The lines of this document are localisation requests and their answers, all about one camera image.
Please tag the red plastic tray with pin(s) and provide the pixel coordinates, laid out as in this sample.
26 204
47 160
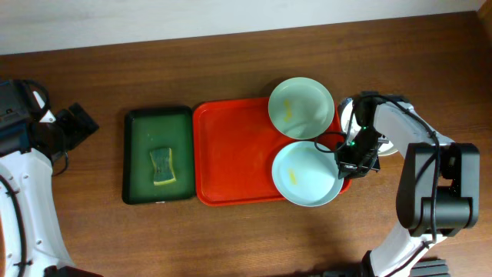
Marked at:
235 145

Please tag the light blue plate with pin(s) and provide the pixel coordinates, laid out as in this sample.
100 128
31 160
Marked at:
306 176

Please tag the white plate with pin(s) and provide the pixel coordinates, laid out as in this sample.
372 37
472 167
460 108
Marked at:
345 110

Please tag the black tray with green water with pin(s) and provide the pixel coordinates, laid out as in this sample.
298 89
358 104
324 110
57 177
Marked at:
158 128

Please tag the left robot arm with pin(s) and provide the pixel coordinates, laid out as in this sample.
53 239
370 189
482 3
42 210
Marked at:
32 237

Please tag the yellow green scrub sponge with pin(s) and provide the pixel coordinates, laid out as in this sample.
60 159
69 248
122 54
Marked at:
162 161

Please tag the mint green plate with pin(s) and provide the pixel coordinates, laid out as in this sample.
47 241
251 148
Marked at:
301 108

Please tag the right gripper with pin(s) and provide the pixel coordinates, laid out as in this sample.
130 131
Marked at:
356 168

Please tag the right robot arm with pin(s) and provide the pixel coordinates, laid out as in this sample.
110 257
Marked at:
438 192

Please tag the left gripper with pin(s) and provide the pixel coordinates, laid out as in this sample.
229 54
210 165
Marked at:
67 125

